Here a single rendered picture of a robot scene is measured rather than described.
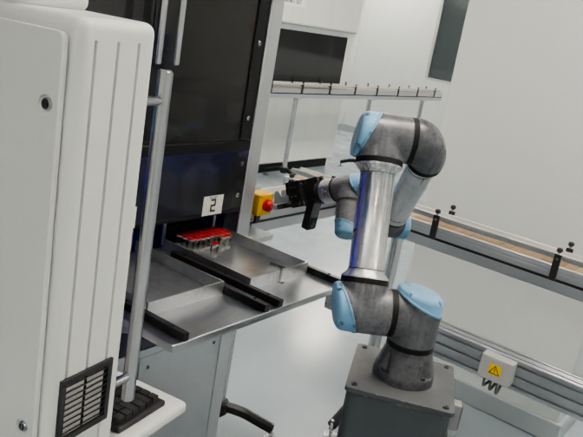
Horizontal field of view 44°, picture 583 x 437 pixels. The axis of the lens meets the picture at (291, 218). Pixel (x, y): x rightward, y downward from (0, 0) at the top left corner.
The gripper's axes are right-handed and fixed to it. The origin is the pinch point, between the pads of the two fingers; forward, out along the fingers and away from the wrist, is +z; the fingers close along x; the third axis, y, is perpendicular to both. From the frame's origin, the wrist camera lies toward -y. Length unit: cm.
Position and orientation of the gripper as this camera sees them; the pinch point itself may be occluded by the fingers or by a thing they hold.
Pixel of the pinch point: (274, 208)
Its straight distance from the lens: 231.7
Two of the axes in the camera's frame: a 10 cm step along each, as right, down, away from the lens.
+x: -6.0, 1.2, -7.9
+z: -7.8, 1.4, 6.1
